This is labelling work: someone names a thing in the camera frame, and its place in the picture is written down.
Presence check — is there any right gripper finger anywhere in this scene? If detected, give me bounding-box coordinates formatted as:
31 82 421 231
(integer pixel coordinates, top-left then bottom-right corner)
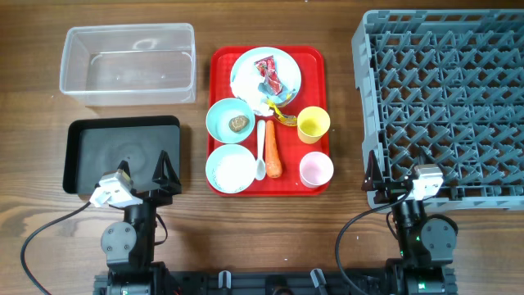
417 147 434 166
361 150 383 191

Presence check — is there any pink plastic cup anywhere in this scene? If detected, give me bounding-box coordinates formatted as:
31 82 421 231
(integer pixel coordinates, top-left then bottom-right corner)
299 152 334 188

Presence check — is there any yellow plastic cup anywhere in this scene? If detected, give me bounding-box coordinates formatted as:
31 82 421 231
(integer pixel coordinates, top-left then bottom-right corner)
297 107 331 144

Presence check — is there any green bowl with food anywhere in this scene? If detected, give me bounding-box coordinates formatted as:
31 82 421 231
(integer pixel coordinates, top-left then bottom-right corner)
206 98 255 144

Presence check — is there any yellow snack wrapper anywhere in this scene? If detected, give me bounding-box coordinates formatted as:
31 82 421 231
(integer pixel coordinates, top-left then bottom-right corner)
266 92 297 127

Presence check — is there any white tissue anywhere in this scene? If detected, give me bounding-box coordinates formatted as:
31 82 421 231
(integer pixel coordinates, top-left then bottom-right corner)
230 61 274 117

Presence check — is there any red snack wrapper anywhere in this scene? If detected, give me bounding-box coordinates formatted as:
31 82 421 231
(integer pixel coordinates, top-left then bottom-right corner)
255 56 283 95

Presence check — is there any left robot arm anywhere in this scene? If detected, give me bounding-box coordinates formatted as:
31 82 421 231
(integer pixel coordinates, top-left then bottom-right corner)
93 151 182 295

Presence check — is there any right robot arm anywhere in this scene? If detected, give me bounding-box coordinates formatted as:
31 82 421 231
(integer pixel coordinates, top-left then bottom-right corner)
362 152 459 294

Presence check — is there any grey dishwasher rack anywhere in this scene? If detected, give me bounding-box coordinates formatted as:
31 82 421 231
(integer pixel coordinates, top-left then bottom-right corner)
351 9 523 212

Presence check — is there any black plastic tray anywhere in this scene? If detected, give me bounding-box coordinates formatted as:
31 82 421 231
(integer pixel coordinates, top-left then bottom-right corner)
62 116 180 195

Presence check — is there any blue bowl with rice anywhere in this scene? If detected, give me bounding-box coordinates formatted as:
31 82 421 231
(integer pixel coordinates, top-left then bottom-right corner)
206 144 256 194

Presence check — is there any brown food lump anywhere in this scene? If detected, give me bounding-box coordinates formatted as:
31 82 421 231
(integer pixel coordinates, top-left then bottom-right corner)
228 115 250 133

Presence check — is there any white ceramic spoon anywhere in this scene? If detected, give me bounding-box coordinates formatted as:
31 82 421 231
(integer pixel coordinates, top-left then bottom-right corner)
255 120 266 181

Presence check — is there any orange carrot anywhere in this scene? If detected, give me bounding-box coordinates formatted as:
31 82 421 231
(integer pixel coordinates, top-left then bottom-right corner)
265 120 282 178

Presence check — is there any clear plastic bin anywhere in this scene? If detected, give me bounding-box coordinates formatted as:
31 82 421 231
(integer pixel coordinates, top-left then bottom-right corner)
59 23 197 107

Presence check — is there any red serving tray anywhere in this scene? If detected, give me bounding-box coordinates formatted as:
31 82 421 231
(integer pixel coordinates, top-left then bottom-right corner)
209 45 330 197

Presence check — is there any light blue plate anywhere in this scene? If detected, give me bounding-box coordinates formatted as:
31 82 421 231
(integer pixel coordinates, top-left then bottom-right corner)
230 47 301 103

